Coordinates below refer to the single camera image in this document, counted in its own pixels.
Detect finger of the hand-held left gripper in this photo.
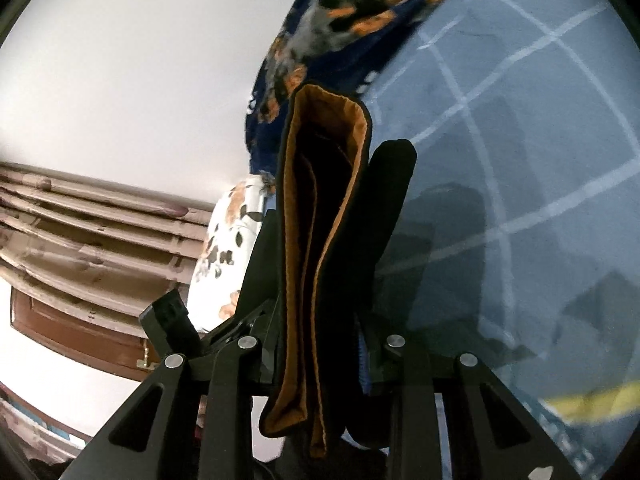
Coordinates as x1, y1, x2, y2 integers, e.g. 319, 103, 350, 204
200, 209, 281, 356
139, 290, 202, 359

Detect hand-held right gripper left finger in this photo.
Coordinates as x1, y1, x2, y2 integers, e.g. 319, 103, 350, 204
62, 305, 281, 480

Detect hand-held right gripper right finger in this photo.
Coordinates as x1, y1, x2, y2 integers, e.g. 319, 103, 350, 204
356, 327, 583, 480

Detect black pants with orange lining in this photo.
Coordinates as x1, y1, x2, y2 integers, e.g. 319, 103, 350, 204
257, 82, 418, 461

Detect white floral pillow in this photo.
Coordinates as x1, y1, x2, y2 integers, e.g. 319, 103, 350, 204
189, 174, 278, 333

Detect brown wooden door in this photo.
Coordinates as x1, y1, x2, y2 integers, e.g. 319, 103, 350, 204
10, 287, 168, 383

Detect navy floral blanket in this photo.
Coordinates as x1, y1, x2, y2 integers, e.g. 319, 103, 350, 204
244, 0, 466, 171

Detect yellow and navy cloth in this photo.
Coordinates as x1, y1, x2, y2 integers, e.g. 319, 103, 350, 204
542, 384, 640, 476

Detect blue-grey checked bedsheet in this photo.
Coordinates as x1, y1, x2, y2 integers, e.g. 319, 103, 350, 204
357, 0, 640, 480

